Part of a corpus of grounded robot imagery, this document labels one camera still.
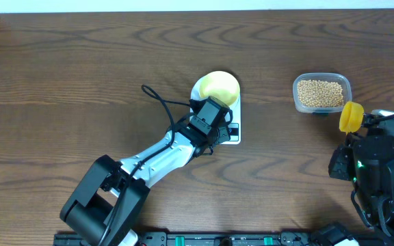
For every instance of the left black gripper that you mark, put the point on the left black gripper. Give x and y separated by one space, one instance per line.
223 136

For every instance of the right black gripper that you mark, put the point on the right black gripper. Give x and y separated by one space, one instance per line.
337 162

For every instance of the soybeans pile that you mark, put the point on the soybeans pile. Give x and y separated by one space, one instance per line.
316 93

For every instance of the white digital kitchen scale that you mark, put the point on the white digital kitchen scale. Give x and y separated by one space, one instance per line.
234 128

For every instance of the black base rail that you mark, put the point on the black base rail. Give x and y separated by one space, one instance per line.
333 234

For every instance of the yellow measuring scoop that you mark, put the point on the yellow measuring scoop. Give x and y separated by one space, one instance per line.
351 117

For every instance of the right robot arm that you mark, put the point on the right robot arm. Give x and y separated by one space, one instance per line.
374 204

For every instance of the clear plastic container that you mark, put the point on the clear plastic container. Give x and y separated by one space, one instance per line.
322 76

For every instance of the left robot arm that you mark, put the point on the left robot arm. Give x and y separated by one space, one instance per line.
105 204

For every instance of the pale yellow bowl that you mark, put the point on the pale yellow bowl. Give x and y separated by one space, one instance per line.
221 85

